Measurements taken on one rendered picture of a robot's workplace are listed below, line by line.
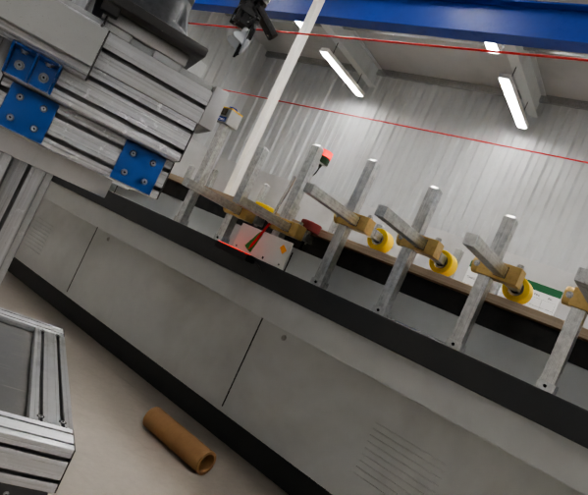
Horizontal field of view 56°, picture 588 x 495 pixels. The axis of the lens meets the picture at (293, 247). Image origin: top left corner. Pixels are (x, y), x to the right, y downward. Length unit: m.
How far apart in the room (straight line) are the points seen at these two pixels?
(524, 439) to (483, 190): 8.18
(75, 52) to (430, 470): 1.47
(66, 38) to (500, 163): 8.97
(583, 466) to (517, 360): 0.38
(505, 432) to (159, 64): 1.20
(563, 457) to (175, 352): 1.57
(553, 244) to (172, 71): 8.25
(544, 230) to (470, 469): 7.56
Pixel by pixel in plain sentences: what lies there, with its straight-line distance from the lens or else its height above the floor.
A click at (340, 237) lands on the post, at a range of 1.84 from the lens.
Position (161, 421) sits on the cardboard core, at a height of 0.06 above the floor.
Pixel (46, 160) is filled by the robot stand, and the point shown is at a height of 0.70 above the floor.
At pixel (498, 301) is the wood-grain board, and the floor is 0.89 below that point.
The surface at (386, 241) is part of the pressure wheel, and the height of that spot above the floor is 0.94.
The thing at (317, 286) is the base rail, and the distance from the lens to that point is 1.81.
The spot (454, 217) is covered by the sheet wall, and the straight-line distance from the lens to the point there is 9.55.
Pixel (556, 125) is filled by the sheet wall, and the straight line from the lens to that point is 9.82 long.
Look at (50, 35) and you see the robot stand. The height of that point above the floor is 0.89.
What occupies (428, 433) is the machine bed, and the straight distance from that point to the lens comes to 1.85.
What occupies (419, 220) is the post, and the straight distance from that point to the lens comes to 1.74.
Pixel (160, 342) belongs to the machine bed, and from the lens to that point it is 2.56.
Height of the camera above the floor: 0.70
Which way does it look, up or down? 3 degrees up
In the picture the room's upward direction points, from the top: 25 degrees clockwise
